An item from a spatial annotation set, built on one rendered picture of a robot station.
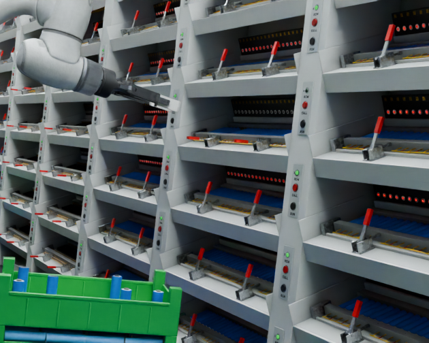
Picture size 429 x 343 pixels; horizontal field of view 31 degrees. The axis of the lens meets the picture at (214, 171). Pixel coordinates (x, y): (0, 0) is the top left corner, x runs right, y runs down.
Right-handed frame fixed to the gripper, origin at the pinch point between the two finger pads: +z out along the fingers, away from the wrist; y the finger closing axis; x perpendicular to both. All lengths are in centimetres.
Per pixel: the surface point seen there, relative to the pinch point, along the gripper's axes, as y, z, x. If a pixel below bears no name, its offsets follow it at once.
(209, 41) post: 18.8, 17.3, -25.3
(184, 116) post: 18.9, 15.5, -1.0
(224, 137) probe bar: -1.6, 19.5, 3.9
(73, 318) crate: -72, -38, 49
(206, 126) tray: 18.6, 23.7, 0.1
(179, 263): 17, 26, 42
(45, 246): 157, 30, 58
